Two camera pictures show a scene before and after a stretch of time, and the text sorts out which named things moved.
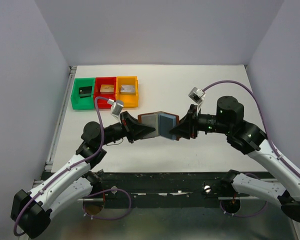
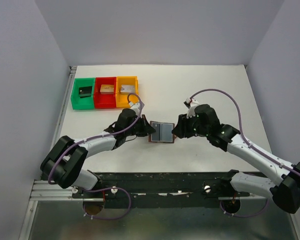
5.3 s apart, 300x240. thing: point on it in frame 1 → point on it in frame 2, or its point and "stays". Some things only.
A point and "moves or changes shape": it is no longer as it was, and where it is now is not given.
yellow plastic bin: x=130 y=100 stays
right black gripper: x=188 y=124 stays
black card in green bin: x=85 y=91 stays
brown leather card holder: x=162 y=122 moves or changes shape
